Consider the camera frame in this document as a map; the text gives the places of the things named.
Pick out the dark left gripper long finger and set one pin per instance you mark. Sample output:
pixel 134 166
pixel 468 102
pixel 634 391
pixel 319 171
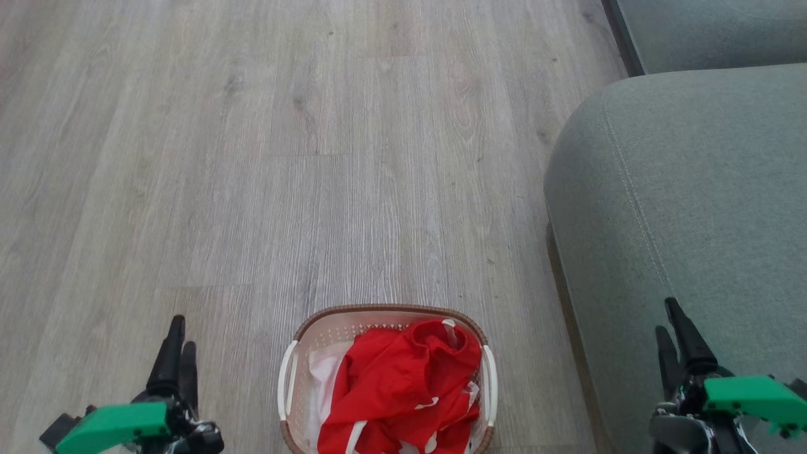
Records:
pixel 168 359

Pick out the dark right gripper long finger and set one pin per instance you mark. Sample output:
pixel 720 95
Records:
pixel 690 340

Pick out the dark left gripper short finger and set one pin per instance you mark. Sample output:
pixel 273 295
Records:
pixel 189 372

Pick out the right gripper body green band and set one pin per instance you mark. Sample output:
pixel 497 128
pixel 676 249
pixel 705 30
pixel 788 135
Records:
pixel 744 410

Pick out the dark right gripper short finger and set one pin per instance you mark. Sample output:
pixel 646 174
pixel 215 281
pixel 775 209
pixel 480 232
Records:
pixel 667 362

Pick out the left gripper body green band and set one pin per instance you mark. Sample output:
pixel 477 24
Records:
pixel 120 425

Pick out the grey-green fabric sofa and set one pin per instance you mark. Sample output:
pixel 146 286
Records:
pixel 687 202

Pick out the white plastic laundry basket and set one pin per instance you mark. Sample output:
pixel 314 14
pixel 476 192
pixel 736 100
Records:
pixel 302 372

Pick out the red garment with white trim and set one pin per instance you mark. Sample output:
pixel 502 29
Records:
pixel 403 384

